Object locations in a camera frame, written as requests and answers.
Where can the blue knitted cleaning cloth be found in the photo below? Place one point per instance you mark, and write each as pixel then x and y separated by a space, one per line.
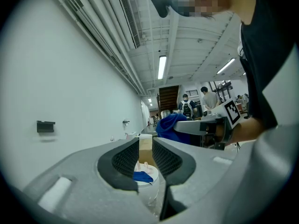
pixel 167 127

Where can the person's right forearm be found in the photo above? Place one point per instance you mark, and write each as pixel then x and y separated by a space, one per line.
pixel 247 129

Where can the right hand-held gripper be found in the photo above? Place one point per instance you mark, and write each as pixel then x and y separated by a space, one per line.
pixel 232 111

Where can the white ceiling air conditioner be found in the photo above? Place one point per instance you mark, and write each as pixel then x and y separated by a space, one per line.
pixel 125 15

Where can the brown wooden staircase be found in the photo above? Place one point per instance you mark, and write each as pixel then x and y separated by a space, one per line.
pixel 168 99

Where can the white ceiling pipe bundle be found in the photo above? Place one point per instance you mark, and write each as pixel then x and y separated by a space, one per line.
pixel 105 38

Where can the small wall paper roll holder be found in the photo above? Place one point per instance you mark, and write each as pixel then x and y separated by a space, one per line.
pixel 126 122

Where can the black head-mounted camera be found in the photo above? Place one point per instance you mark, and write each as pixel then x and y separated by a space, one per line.
pixel 160 3

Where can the large brown cardboard box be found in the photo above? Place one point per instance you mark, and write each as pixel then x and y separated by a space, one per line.
pixel 146 148

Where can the black wall shelf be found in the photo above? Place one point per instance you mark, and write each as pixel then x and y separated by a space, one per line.
pixel 45 126

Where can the long ceiling light tube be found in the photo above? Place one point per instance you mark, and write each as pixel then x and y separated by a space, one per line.
pixel 225 66
pixel 161 66

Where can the person in black shirt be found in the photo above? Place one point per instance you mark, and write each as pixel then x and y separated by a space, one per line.
pixel 264 66

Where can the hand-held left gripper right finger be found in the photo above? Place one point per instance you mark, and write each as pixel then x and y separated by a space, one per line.
pixel 201 190

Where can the white tankless smart toilet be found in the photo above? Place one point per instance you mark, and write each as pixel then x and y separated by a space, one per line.
pixel 147 192

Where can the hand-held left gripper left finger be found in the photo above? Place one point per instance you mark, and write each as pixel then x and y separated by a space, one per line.
pixel 88 195

